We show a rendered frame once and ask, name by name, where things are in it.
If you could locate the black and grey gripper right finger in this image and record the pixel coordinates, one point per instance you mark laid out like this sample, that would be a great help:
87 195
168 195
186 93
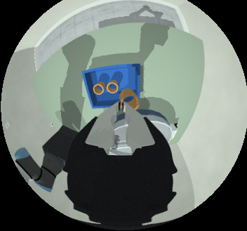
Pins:
141 133

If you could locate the grey round turntable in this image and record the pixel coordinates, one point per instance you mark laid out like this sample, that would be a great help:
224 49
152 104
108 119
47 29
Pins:
168 130

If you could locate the bronze bushing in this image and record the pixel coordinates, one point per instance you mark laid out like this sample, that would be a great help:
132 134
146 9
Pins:
128 92
110 89
96 90

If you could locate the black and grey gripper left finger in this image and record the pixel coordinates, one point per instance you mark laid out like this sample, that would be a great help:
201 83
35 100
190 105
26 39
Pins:
99 132

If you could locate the blue rectangular crate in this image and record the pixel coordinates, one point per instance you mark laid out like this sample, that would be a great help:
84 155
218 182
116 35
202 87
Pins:
127 76

